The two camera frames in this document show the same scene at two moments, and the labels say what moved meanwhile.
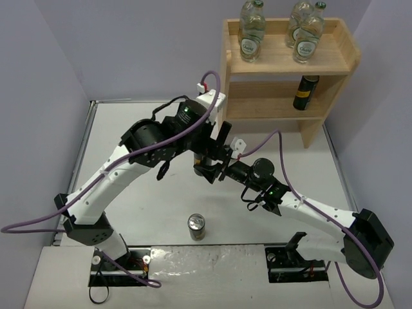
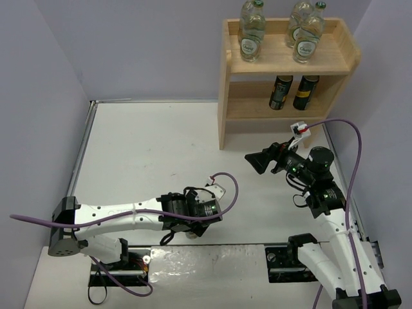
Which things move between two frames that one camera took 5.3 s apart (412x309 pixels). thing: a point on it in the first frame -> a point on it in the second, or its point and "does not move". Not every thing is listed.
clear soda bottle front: x=252 y=29 does not move
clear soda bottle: x=251 y=29 does not move
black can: x=199 y=159 -> x=280 y=91
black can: x=305 y=92 does not move
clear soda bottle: x=309 y=34 does not move
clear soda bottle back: x=301 y=11 does not move
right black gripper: x=223 y=170 -> x=274 y=158
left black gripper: x=215 y=145 -> x=199 y=230
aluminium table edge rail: x=70 y=183 does not move
